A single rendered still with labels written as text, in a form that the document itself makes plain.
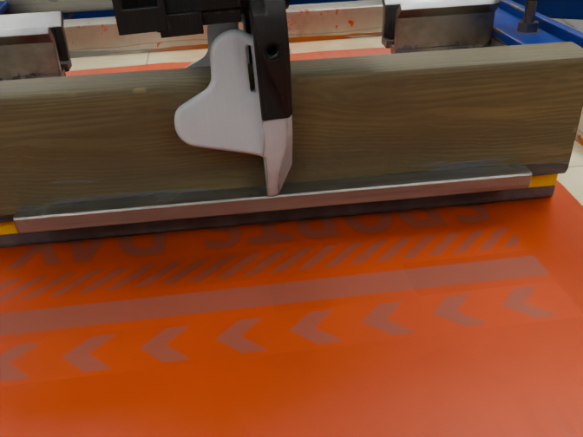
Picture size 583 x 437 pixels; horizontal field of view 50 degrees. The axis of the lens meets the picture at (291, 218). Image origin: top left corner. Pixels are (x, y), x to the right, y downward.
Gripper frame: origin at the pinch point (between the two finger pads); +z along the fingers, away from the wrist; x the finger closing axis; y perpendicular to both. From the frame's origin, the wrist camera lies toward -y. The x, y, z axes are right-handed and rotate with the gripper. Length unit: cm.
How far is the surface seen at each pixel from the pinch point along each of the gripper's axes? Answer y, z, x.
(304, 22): -8.3, 3.0, -42.3
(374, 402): -1.8, 4.7, 15.4
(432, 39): -18.0, 1.7, -24.9
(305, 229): -1.2, 4.8, 1.1
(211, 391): 5.0, 4.4, 13.6
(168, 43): 8.2, 3.9, -42.4
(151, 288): 8.0, 4.4, 5.5
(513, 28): -25.6, 1.1, -23.7
